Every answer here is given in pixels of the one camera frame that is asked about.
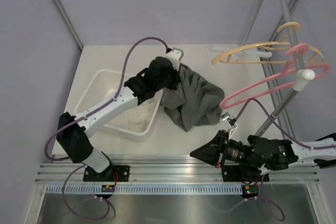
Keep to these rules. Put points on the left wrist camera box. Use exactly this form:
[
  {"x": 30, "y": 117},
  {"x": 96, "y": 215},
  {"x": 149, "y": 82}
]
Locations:
[{"x": 174, "y": 56}]

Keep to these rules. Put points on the aluminium mounting rail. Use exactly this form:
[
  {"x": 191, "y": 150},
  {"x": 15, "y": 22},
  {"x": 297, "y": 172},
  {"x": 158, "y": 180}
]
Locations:
[{"x": 172, "y": 170}]

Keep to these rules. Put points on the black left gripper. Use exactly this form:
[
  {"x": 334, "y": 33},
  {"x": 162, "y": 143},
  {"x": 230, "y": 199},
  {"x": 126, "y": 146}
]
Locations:
[{"x": 177, "y": 78}]

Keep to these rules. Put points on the grey pleated skirt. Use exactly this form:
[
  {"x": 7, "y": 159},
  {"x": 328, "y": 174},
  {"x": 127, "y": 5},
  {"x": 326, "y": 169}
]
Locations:
[{"x": 195, "y": 102}]

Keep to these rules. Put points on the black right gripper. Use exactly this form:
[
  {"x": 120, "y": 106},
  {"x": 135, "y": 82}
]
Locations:
[{"x": 213, "y": 152}]

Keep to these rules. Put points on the white plastic basket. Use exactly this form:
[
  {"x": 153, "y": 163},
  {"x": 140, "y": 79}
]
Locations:
[{"x": 103, "y": 86}]

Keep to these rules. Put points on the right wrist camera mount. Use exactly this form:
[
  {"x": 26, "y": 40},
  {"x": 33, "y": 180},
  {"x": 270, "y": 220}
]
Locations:
[{"x": 231, "y": 124}]

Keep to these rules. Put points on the white far rack base foot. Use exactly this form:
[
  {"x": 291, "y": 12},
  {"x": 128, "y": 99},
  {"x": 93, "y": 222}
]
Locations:
[{"x": 254, "y": 52}]

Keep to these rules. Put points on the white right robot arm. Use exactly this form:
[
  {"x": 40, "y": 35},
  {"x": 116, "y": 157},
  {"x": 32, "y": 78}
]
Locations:
[{"x": 252, "y": 162}]

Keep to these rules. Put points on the white slotted cable duct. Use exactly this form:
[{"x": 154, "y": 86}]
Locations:
[{"x": 147, "y": 189}]

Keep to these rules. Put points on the white skirt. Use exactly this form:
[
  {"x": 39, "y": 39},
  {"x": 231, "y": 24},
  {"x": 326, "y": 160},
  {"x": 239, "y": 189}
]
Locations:
[{"x": 137, "y": 119}]

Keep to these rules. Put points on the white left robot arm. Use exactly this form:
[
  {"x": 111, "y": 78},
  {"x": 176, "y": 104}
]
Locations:
[{"x": 75, "y": 131}]

